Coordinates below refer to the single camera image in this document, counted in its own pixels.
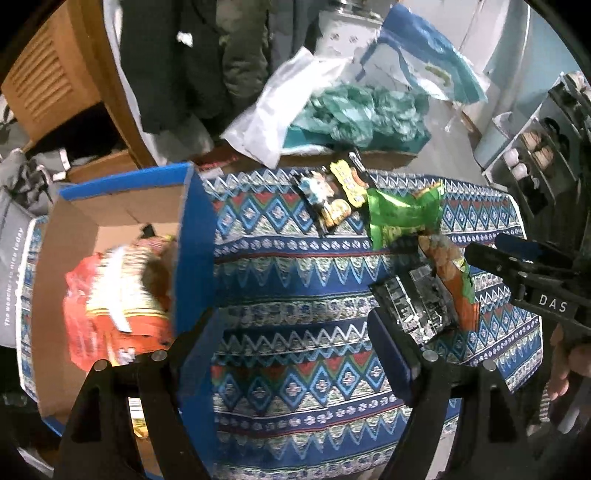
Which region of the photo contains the blue patterned tablecloth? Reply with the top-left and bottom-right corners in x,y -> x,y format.
18,168 -> 546,480

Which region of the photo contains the wooden wardrobe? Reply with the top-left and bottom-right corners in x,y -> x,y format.
0,0 -> 162,185

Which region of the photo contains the red snack packet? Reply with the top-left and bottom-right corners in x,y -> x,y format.
65,233 -> 181,372

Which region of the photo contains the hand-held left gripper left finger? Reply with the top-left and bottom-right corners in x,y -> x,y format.
54,307 -> 218,480

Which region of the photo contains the olive coat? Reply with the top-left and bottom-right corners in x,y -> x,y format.
217,0 -> 273,102

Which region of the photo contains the dark grey coat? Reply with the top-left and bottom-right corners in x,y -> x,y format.
268,0 -> 324,70

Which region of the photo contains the person's right hand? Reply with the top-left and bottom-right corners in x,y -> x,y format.
547,323 -> 585,407

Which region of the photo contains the wooden louvered wardrobe door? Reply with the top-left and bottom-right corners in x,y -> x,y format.
0,4 -> 105,144

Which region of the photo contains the grey tote bag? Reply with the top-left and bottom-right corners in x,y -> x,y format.
0,185 -> 61,347

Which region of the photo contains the grey clothes pile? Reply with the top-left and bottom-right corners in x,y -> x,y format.
0,148 -> 70,204

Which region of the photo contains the orange snack packet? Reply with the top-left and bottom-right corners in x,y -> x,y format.
418,233 -> 482,332

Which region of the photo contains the black cartoon snack packet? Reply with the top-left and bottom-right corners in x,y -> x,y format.
294,172 -> 354,234

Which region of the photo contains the black clear snack packet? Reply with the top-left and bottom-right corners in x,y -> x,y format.
372,270 -> 459,344

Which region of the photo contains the blue plastic bag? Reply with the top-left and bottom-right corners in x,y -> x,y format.
360,4 -> 490,104

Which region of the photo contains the yellow cartoon snack packet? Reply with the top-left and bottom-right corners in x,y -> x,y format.
329,158 -> 370,208

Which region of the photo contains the white bin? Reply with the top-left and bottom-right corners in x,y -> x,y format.
473,111 -> 518,171

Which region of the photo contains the white patterned box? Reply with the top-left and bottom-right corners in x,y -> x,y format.
318,9 -> 393,65

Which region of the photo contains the crumpled teal plastic bag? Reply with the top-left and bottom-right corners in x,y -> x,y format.
291,83 -> 430,148

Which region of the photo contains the group of shoes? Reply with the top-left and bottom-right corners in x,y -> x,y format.
503,71 -> 591,185

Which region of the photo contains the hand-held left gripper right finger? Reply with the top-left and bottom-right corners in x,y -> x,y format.
367,308 -> 532,480

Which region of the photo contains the grey shoe rack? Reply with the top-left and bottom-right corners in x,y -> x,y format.
482,71 -> 591,217

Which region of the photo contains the blue-rimmed cardboard box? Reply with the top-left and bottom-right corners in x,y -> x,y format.
16,161 -> 220,480

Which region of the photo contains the white plastic bag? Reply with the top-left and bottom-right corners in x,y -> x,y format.
222,46 -> 356,169

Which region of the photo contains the green snack packet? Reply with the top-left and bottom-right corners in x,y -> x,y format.
366,181 -> 445,252

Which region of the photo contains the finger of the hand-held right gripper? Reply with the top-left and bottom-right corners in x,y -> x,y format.
494,232 -> 575,271
464,241 -> 532,303

